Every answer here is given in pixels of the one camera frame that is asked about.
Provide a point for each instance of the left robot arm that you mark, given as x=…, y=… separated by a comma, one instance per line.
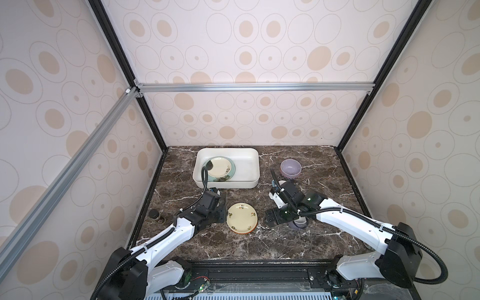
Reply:
x=161, y=243

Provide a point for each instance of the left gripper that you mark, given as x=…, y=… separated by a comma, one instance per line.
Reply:
x=221, y=209

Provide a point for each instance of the cream plate with dark rim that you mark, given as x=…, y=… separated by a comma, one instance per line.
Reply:
x=218, y=167

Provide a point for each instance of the lavender bowl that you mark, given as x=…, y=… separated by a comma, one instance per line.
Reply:
x=290, y=168

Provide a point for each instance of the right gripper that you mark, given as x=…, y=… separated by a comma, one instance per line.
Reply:
x=273, y=212

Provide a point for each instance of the light blue mug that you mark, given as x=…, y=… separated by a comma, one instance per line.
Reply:
x=278, y=184

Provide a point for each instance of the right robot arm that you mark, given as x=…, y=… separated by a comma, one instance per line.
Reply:
x=396, y=253

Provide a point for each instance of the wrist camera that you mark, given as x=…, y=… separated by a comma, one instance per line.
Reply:
x=209, y=202
x=289, y=193

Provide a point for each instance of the horizontal aluminium bar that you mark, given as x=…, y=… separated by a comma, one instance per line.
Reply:
x=254, y=87

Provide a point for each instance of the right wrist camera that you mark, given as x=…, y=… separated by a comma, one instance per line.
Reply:
x=289, y=193

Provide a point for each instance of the small black knob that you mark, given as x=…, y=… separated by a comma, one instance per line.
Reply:
x=154, y=214

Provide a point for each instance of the purple grey mug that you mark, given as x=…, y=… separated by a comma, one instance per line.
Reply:
x=299, y=224

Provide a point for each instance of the white plastic bin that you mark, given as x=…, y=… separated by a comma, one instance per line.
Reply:
x=246, y=172

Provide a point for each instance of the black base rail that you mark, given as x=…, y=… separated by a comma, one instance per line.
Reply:
x=274, y=280

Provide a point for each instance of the diagonal aluminium bar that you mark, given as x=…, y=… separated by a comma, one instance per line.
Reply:
x=40, y=212

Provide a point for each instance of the cream plate with flowers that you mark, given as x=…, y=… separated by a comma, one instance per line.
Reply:
x=242, y=218

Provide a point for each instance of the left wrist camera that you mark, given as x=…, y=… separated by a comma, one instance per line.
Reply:
x=209, y=202

